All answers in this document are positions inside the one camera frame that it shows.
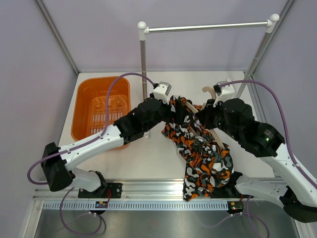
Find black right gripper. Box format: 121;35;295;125
196;98;241;142

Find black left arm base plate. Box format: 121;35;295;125
78;182;122;199

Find beige wooden hanger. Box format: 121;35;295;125
185;86;225;149

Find white slotted cable duct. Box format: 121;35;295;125
43;200;228;211

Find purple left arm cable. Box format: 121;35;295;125
26;72;159;235

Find aluminium frame post right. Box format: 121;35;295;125
243;0;296;80

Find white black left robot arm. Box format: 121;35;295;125
41;98;187;198

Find orange camouflage shorts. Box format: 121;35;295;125
162;96;234;201

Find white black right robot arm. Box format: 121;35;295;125
196;98;317;223

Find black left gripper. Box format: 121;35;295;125
143;96;187;133

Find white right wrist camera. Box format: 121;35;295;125
213;80;235;107

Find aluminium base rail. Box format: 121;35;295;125
33;178;287;201

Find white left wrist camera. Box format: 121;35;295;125
153;81;172;104

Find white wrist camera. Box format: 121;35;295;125
153;81;172;104
213;80;235;107

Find aluminium frame post left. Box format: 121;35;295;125
34;0;80;76

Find orange plastic basket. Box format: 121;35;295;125
71;76;131;141

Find aluminium frame post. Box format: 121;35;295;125
243;0;296;80
34;0;80;76

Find silver clothes rack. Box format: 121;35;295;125
137;13;280;139

